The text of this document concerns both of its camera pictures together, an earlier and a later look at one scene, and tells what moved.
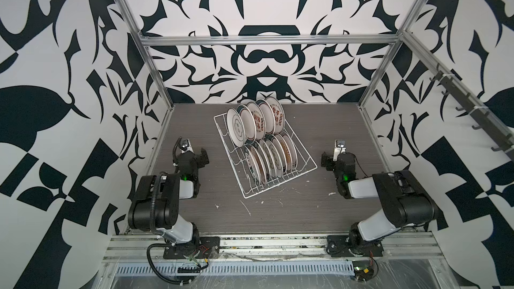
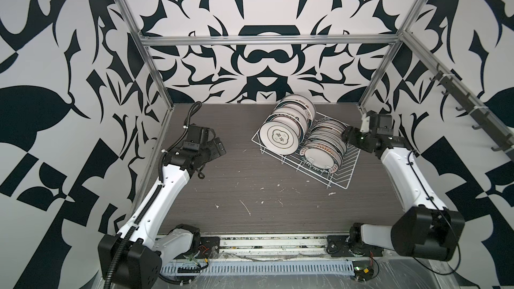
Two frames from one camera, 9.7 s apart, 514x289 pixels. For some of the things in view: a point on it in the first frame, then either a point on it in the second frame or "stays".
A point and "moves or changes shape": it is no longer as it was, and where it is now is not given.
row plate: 288,151 → 327,132
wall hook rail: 502,139 stays
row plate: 275,155 → 327,140
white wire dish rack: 264,164 moves or changes shape
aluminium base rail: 402,246 stays
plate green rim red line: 249,122 → 290,119
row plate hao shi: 253,164 → 320,158
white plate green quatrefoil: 235,128 → 279,138
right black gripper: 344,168 → 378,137
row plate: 279,113 → 298,102
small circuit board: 363,270 stays
